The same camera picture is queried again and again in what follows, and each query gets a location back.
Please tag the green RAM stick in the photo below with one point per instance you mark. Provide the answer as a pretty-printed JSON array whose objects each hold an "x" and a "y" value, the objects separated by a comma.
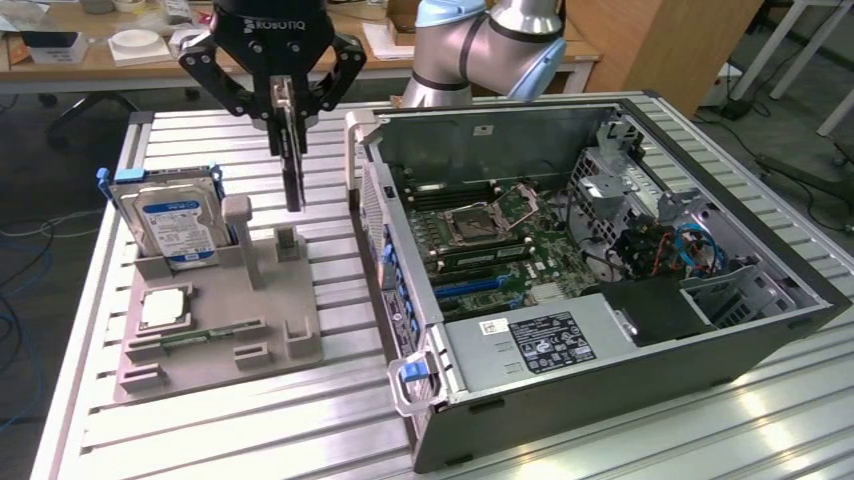
[{"x": 200, "y": 336}]

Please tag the metal socket cover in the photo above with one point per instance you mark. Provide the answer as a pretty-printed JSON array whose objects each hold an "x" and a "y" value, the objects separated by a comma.
[{"x": 516, "y": 202}]

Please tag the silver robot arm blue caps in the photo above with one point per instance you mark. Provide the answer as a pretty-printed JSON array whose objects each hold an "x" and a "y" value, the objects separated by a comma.
[{"x": 453, "y": 50}]

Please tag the wooden cabinet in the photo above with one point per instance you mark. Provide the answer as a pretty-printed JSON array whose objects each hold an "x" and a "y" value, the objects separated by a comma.
[{"x": 667, "y": 50}]

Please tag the small white labelled box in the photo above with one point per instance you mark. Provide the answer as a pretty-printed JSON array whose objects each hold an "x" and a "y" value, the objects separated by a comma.
[{"x": 189, "y": 36}]

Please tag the silver metal drive cage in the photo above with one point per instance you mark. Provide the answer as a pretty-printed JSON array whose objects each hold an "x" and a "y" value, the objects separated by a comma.
[{"x": 600, "y": 195}]

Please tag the grey power supply unit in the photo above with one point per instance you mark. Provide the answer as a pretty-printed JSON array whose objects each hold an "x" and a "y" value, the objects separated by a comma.
[{"x": 480, "y": 360}]

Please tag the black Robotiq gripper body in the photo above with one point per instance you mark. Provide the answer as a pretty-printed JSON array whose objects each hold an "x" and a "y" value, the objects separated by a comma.
[{"x": 273, "y": 35}]

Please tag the white table frame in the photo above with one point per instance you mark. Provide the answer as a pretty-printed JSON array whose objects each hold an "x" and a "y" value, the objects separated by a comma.
[{"x": 802, "y": 57}]

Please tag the metal disk bay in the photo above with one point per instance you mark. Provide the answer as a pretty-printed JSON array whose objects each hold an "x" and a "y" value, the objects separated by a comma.
[{"x": 734, "y": 295}]

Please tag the brown cardboard box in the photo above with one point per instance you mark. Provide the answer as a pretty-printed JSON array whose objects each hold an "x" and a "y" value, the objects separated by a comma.
[{"x": 400, "y": 15}]

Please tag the CPU socket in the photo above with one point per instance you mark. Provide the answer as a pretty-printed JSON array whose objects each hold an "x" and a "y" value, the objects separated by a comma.
[{"x": 473, "y": 225}]

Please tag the silver CPU chip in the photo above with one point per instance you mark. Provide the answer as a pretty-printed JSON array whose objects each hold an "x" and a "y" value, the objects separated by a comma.
[{"x": 163, "y": 307}]

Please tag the white round dish block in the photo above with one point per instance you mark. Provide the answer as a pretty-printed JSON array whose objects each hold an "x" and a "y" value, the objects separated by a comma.
[{"x": 140, "y": 50}]

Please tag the grey plastic parts rack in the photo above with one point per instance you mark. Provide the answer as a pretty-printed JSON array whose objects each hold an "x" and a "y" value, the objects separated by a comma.
[{"x": 220, "y": 310}]

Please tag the hard disk in blue carrier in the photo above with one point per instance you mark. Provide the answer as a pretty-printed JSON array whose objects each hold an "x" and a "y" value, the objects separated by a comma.
[{"x": 173, "y": 225}]

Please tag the grey cup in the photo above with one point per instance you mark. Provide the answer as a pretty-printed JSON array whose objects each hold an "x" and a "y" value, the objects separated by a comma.
[{"x": 97, "y": 6}]

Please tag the blue case latch tab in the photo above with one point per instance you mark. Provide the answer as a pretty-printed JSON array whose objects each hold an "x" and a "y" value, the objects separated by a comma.
[{"x": 411, "y": 373}]

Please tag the blue expansion slot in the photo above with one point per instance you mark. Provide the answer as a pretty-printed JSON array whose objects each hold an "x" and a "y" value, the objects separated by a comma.
[{"x": 467, "y": 286}]

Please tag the wooden desk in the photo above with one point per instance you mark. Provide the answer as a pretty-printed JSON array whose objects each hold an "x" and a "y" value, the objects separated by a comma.
[{"x": 80, "y": 72}]

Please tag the white paper stack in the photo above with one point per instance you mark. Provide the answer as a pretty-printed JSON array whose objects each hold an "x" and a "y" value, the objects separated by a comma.
[{"x": 387, "y": 45}]

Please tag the white box with black top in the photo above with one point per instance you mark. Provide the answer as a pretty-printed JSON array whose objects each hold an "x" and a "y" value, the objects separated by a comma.
[{"x": 56, "y": 52}]

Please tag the black power adapter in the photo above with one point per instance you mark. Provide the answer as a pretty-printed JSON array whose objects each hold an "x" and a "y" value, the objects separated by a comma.
[{"x": 734, "y": 109}]

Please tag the open black PC case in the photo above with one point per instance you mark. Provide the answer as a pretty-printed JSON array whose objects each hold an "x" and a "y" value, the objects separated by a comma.
[{"x": 600, "y": 400}]

